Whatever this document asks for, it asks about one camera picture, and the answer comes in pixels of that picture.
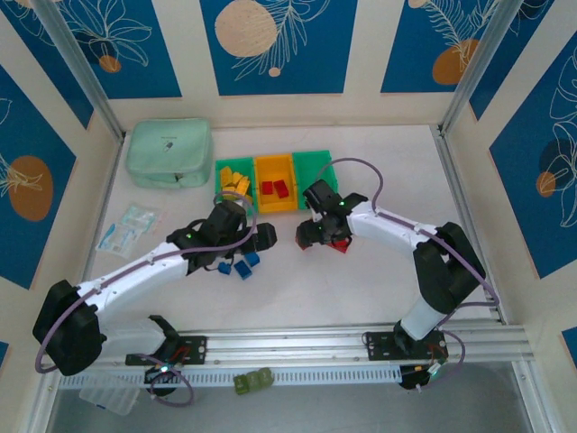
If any aluminium side rail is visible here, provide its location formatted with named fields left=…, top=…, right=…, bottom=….
left=78, top=134, right=127, bottom=290
left=431, top=124, right=508, bottom=325

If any aluminium frame post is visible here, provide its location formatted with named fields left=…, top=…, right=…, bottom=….
left=33, top=0, right=126, bottom=142
left=440, top=0, right=527, bottom=136

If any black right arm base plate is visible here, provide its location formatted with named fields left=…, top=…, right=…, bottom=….
left=362, top=329, right=450, bottom=362

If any green three-piece block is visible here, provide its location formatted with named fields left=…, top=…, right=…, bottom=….
left=233, top=366, right=274, bottom=398

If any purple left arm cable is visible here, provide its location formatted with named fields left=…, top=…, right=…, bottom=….
left=34, top=191, right=259, bottom=408

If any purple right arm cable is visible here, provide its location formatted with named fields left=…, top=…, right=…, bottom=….
left=317, top=157, right=501, bottom=392

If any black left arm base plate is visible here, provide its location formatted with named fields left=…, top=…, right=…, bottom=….
left=124, top=336, right=209, bottom=366

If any clear packet blue print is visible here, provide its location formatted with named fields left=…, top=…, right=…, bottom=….
left=96, top=219, right=152, bottom=259

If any black electronics box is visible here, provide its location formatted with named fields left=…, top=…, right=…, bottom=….
left=398, top=363, right=447, bottom=392
left=142, top=364, right=182, bottom=399

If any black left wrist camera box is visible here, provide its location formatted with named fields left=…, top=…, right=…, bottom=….
left=208, top=199, right=249, bottom=239

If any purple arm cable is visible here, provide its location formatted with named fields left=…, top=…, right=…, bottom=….
left=317, top=157, right=501, bottom=392
left=34, top=191, right=259, bottom=408

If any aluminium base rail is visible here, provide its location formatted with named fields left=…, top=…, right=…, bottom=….
left=38, top=320, right=528, bottom=372

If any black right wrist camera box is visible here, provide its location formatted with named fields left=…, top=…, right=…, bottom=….
left=302, top=179, right=343, bottom=213

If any yellow plastic bin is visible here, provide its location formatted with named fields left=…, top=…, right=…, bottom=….
left=253, top=152, right=302, bottom=214

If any clear plastic organizer box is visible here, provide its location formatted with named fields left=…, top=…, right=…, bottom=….
left=78, top=372, right=142, bottom=417

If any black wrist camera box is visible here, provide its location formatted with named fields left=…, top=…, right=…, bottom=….
left=208, top=199, right=249, bottom=239
left=302, top=179, right=343, bottom=213

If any mint green fabric pouch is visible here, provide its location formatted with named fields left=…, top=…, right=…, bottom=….
left=124, top=117, right=214, bottom=190

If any white slotted cable duct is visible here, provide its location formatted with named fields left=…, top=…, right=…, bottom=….
left=57, top=365, right=403, bottom=390

